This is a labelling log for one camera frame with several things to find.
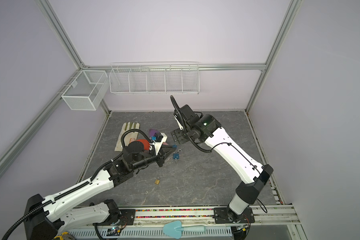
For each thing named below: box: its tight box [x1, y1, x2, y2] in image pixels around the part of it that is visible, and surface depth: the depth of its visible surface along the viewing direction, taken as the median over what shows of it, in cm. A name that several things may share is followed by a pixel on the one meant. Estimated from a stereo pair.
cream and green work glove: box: [114, 122, 140, 152], surface depth 111 cm
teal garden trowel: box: [162, 220, 206, 239], surface depth 72 cm
